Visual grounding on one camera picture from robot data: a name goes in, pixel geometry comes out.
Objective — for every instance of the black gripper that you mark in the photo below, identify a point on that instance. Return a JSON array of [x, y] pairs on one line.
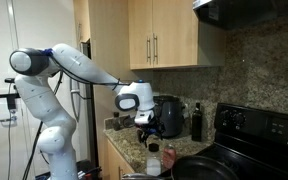
[[148, 124]]

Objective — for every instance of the black frying pan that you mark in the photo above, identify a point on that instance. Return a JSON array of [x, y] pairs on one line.
[[190, 168]]

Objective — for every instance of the red black box appliance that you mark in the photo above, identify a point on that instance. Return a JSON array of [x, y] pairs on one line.
[[128, 122]]

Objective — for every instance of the stainless refrigerator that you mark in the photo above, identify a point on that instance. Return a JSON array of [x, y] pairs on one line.
[[82, 100]]

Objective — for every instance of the small dark spice bottle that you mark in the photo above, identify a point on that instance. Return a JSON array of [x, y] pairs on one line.
[[116, 121]]

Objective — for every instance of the clear bottle black cap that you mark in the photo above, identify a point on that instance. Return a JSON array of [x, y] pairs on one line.
[[153, 162]]

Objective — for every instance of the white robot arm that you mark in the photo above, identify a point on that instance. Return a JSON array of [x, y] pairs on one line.
[[35, 68]]

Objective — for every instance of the wooden lower cabinet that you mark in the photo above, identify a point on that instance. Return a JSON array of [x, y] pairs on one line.
[[116, 165]]

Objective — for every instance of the wooden cabinet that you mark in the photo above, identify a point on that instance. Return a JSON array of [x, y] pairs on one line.
[[149, 34], [116, 165]]

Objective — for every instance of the black stove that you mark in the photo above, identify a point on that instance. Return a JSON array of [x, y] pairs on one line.
[[253, 143]]

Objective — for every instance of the red soda can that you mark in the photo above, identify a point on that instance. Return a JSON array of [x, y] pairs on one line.
[[168, 156]]

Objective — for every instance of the black camera on stand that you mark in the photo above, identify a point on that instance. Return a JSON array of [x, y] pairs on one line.
[[10, 101]]

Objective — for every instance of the black range hood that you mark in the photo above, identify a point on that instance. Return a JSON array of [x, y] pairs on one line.
[[233, 14]]

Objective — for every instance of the wooden upper cabinet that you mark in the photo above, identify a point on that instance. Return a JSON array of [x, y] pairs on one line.
[[149, 34]]

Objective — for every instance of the dark glass bottle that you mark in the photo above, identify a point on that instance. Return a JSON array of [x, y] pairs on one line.
[[196, 125]]

